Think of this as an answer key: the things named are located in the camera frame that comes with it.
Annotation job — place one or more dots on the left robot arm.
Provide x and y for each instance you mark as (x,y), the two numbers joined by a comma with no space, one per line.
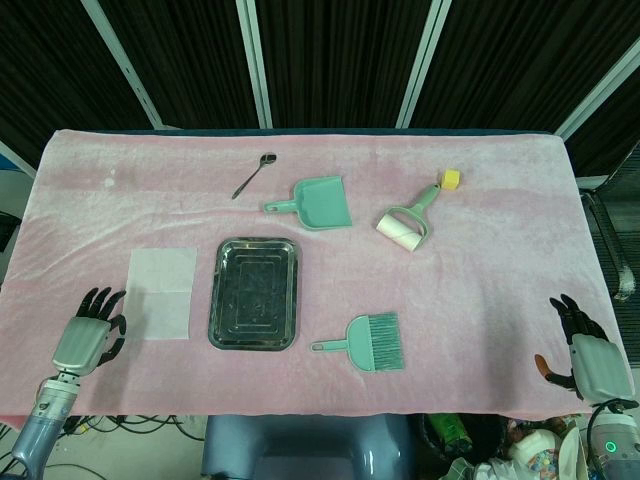
(42,415)

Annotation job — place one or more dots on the yellow cube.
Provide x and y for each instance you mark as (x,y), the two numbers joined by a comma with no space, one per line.
(452,179)

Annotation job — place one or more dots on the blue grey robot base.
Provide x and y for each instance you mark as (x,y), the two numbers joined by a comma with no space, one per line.
(307,447)

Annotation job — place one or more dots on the black office chair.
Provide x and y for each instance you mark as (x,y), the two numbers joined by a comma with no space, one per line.
(612,240)

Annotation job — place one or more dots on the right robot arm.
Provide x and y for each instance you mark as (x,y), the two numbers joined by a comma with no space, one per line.
(610,442)

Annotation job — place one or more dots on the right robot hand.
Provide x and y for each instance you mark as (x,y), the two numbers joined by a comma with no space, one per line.
(597,367)

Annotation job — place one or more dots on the pink fluffy tablecloth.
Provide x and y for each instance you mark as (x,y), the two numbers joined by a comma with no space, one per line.
(350,280)

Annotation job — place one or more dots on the green hand brush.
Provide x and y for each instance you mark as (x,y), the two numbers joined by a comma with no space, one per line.
(372,342)

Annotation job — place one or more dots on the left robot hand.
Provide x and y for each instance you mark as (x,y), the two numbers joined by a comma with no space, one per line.
(82,340)

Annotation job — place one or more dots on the white paper sheet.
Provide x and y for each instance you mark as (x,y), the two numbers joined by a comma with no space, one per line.
(160,295)

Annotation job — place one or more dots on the green bottle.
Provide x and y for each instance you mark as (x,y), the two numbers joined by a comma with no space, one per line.
(452,431)

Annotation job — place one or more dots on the green plastic dustpan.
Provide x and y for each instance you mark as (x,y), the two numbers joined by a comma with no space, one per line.
(320,202)

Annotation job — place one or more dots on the metal tray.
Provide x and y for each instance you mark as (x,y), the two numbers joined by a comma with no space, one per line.
(254,295)

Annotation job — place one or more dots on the metal spoon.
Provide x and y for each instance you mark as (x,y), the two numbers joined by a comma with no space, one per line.
(252,175)

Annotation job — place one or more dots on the white floral bag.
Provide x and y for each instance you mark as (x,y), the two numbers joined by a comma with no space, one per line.
(530,450)

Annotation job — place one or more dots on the green lint roller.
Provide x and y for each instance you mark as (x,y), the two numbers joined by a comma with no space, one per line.
(407,225)

